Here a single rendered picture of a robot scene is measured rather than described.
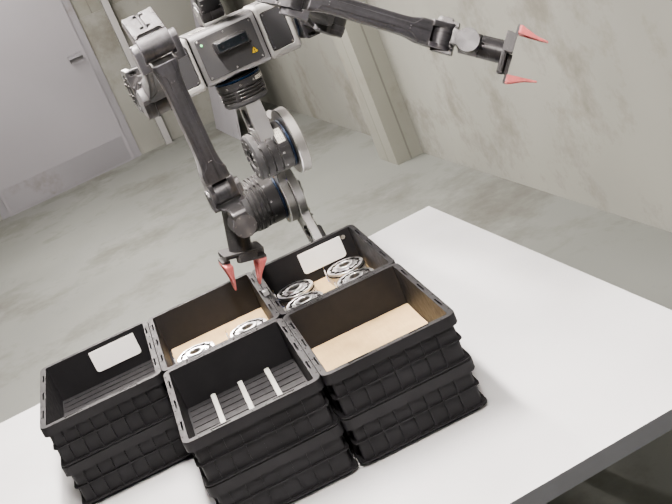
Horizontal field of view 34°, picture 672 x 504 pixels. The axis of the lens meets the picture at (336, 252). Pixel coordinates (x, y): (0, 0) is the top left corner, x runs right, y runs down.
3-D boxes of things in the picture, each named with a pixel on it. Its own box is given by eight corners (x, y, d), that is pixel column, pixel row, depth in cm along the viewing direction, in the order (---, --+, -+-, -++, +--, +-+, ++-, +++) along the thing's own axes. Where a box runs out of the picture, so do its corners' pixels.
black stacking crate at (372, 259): (268, 308, 294) (252, 272, 290) (367, 262, 298) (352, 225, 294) (300, 359, 257) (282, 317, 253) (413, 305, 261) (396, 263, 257)
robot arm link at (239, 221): (234, 174, 264) (202, 190, 262) (247, 182, 253) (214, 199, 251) (254, 217, 268) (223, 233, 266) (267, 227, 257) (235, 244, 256)
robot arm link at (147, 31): (152, -8, 246) (111, 10, 244) (180, 38, 242) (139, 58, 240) (171, 84, 288) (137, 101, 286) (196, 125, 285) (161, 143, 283)
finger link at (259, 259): (272, 284, 268) (265, 249, 266) (244, 292, 266) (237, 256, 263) (264, 277, 275) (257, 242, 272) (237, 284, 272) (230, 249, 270)
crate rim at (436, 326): (285, 325, 254) (281, 316, 253) (399, 270, 258) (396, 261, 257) (326, 387, 216) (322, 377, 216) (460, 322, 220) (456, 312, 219)
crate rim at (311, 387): (166, 381, 250) (162, 372, 249) (284, 325, 254) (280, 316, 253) (187, 455, 213) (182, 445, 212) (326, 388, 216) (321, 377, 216)
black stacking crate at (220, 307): (166, 357, 290) (148, 320, 287) (267, 309, 294) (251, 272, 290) (184, 415, 253) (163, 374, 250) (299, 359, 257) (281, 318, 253)
